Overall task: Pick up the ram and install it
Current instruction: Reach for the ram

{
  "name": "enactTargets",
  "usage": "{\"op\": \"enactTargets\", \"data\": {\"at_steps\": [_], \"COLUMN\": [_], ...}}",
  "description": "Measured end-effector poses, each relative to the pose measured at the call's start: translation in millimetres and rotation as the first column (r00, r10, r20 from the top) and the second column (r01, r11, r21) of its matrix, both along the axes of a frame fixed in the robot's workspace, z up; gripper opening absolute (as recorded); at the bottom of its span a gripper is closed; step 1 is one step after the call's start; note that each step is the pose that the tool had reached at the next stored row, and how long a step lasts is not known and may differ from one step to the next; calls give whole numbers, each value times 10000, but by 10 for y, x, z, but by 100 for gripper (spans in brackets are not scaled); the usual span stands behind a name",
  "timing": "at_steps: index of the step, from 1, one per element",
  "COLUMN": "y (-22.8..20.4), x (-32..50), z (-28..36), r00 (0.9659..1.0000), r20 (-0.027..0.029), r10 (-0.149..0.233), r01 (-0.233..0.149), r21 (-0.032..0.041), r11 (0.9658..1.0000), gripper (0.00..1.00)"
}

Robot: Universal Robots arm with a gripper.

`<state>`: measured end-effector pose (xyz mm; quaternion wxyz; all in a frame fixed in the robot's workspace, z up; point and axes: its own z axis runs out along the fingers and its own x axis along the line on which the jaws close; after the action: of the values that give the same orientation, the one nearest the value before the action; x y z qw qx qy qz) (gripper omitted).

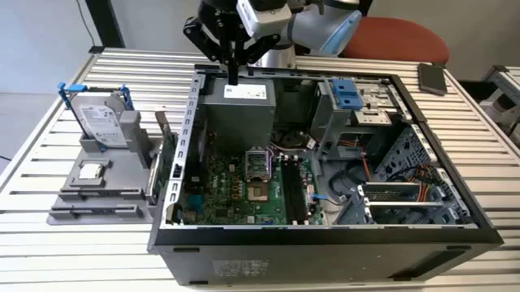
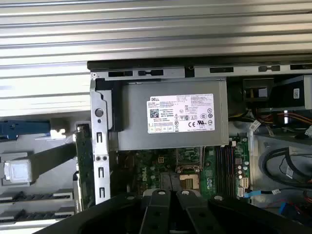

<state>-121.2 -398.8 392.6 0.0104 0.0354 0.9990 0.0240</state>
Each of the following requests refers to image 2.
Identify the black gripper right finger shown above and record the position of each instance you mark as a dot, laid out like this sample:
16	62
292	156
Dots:
243	217

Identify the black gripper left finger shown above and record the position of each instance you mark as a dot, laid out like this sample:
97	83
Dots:
109	214

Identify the dark RAM stick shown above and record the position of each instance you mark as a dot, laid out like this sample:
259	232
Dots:
36	197
36	215

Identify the black RAM slot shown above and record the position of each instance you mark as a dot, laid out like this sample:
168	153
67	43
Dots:
231	170
227	170
222	170
217	170

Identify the blue SATA plug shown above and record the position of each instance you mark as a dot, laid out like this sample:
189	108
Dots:
248	194

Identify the green graphics card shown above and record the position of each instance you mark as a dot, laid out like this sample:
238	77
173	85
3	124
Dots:
85	158

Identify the green motherboard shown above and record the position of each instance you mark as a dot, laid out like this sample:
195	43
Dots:
210	161

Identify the CPU socket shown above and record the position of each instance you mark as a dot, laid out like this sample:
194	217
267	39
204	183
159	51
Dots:
189	179

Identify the metal socket cover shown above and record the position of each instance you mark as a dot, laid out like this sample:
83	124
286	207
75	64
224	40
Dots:
189	166

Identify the black open PC case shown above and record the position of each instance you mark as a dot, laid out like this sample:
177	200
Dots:
100	136

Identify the grey parts rack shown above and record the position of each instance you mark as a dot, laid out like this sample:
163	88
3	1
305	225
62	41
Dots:
56	156

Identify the grey power supply unit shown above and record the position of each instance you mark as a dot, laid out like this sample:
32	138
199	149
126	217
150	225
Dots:
136	117

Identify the silver CPU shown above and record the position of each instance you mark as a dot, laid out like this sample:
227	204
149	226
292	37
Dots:
18	170

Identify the hard disk in blue carrier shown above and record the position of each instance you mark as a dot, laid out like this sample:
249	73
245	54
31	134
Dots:
24	128

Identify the black drive with white label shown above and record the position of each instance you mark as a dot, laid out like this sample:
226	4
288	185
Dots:
285	93

